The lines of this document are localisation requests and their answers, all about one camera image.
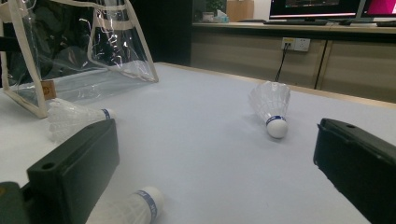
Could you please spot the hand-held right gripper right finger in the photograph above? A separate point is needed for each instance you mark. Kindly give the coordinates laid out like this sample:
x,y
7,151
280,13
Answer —
x,y
358,165

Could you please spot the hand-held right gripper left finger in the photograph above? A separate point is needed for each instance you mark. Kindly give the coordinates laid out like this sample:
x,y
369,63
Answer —
x,y
74,168

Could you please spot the white shuttlecock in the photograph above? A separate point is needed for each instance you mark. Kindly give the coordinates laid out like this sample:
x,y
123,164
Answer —
x,y
276,127
71,116
140,205

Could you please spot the transparent bag with beige trim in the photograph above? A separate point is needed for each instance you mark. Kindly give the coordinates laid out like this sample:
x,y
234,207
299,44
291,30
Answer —
x,y
77,84

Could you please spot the white table mat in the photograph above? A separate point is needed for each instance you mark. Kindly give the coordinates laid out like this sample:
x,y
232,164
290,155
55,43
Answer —
x,y
202,140

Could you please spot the black computer mouse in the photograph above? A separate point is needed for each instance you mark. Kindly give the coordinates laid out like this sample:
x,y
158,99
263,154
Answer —
x,y
345,22

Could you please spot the black keyboard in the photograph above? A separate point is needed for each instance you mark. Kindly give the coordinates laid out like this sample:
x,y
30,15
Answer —
x,y
386,23
295,22

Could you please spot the long wooden desk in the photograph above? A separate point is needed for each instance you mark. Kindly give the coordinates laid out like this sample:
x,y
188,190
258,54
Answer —
x,y
249,62

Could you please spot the computer monitor with pink screen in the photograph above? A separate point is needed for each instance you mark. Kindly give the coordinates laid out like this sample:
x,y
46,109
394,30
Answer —
x,y
383,7

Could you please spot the computer monitor with dark screen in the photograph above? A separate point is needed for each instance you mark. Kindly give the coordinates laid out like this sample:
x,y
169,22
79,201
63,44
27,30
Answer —
x,y
311,9

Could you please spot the brown cardboard box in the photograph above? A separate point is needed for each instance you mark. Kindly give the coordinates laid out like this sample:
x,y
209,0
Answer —
x,y
239,11

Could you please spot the tissue pack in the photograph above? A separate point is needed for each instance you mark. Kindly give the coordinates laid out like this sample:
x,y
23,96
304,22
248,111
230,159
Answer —
x,y
221,18

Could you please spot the green potted plant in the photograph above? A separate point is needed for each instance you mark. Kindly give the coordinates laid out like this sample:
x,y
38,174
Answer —
x,y
214,5

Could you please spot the white wall power outlet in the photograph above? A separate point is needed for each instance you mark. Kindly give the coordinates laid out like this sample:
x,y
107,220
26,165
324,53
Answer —
x,y
300,44

